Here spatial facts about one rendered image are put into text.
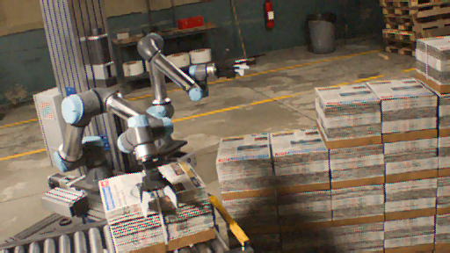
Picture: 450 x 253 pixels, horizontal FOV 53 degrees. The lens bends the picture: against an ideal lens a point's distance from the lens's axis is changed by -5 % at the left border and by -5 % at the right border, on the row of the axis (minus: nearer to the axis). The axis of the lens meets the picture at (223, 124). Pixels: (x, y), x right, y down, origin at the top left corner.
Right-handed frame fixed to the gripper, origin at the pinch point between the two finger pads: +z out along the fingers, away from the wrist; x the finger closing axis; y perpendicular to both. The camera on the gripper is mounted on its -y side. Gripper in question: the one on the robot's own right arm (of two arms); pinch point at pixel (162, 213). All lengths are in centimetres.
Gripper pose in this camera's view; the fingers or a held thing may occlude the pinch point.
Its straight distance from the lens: 164.7
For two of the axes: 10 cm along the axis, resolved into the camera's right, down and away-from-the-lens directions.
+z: 2.7, 9.4, -1.9
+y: -2.1, 2.5, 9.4
